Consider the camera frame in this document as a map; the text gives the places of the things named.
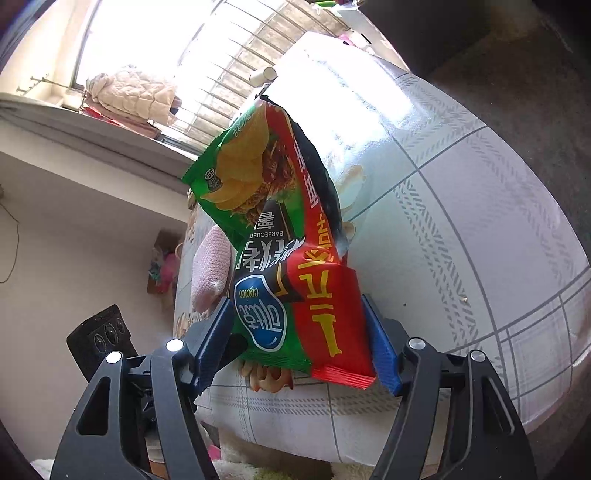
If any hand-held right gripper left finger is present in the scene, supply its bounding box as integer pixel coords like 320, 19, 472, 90
50, 298, 237, 480

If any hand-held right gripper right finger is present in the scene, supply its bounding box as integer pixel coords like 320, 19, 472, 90
361, 294, 539, 480

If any red snack packet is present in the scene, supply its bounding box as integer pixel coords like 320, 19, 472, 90
259, 95, 376, 392

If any green potato chips bag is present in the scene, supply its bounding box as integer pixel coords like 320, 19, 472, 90
182, 102, 315, 376

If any pink knitted cloth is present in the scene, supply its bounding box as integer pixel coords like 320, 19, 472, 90
191, 226, 234, 313

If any cardboard box of toys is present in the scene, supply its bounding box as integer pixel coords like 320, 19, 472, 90
147, 231, 184, 308

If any table with white checked cloth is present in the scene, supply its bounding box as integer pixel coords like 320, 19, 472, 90
173, 32, 591, 464

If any white fluffy pants leg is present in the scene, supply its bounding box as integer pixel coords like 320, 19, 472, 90
30, 455, 375, 480

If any beige padded jacket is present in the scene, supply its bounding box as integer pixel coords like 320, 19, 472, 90
87, 67, 179, 126

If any metal window grille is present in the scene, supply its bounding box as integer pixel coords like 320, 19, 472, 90
152, 0, 365, 155

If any thin black wall cable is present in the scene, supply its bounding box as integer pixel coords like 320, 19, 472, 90
0, 185, 22, 284

